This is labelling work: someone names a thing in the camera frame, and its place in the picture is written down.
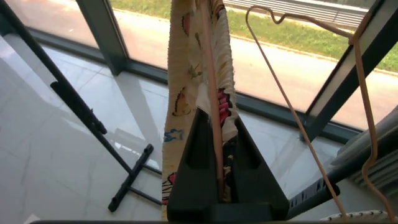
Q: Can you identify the window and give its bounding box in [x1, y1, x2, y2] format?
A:
[0, 0, 398, 144]

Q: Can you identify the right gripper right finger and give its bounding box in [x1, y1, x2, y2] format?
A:
[217, 117, 290, 222]

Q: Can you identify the cream printed garment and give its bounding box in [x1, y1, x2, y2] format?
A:
[160, 0, 239, 222]

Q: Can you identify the black clothes rack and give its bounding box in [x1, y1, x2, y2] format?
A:
[0, 0, 398, 220]

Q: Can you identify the pink clothes hanger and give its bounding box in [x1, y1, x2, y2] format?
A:
[244, 4, 397, 222]
[198, 0, 225, 200]

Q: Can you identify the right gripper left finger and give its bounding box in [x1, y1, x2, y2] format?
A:
[167, 107, 218, 222]

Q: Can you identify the beige curtain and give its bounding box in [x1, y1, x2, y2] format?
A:
[337, 107, 398, 200]

